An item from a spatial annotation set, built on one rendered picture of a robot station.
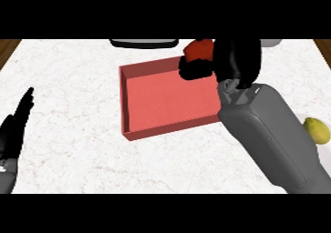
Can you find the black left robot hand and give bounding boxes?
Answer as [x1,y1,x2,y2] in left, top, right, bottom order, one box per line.
[0,86,36,162]

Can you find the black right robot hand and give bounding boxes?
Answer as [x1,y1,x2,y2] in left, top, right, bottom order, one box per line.
[177,38,263,90]

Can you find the red cardboard box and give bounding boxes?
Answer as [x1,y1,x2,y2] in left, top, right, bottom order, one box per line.
[117,56,224,142]

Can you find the pale grey round object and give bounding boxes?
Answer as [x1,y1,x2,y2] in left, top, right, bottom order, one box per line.
[260,38,283,48]

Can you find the black and grey appliance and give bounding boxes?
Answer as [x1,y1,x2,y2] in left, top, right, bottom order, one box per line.
[109,38,180,50]

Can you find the yellow lemon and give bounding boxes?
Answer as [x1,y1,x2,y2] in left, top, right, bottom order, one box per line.
[302,116,331,145]

